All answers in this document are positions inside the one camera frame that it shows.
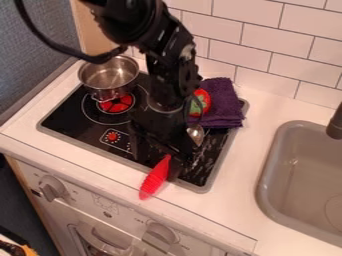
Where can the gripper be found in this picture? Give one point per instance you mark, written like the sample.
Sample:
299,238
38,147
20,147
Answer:
160,133

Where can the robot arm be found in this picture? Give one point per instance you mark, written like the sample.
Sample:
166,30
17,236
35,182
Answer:
151,30

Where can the red tool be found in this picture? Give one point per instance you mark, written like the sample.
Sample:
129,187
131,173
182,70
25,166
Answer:
153,180

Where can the silver spoon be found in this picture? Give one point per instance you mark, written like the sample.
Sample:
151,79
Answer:
195,133

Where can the red toy strawberry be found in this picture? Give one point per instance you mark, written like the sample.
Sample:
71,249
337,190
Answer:
202,101

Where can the purple cloth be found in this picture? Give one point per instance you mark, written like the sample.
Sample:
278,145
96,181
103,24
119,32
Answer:
225,103

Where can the toy stove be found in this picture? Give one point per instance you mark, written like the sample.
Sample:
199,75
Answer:
73,123

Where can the silver pot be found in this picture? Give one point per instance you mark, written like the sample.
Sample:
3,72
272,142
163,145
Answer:
109,76

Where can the toy sink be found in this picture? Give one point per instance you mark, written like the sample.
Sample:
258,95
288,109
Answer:
302,180

